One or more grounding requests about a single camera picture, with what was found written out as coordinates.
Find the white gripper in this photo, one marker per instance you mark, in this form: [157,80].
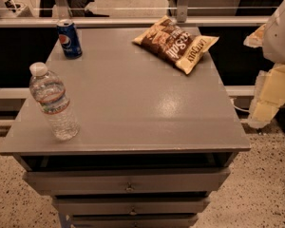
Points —
[280,37]

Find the brown chip bag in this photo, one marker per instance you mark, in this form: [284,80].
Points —
[175,45]

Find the clear plastic water bottle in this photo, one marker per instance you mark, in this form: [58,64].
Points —
[49,92]

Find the grey drawer cabinet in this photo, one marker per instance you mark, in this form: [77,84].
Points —
[135,112]

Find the middle grey drawer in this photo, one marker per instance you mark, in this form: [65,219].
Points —
[131,206]

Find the grey drawer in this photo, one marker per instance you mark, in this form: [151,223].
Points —
[145,221]
[137,181]
[131,206]

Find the blue pepsi can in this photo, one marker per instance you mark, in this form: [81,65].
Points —
[69,39]

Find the top grey drawer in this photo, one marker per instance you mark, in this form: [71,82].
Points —
[137,181]

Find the bottom grey drawer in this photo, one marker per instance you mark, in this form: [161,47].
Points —
[145,221]

